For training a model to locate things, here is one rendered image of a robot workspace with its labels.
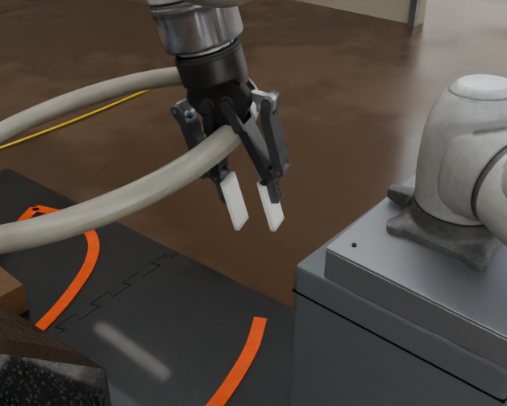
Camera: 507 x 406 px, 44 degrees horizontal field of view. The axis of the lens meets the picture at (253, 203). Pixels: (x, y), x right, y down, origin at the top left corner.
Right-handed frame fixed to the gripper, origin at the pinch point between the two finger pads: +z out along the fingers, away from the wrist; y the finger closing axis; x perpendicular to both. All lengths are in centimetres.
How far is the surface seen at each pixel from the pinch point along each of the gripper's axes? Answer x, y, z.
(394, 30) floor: -442, 109, 114
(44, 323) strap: -49, 127, 80
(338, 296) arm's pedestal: -20.1, 1.7, 31.9
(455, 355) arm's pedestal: -14.0, -18.3, 36.5
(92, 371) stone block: 2, 42, 35
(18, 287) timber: -52, 134, 67
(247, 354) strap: -64, 60, 98
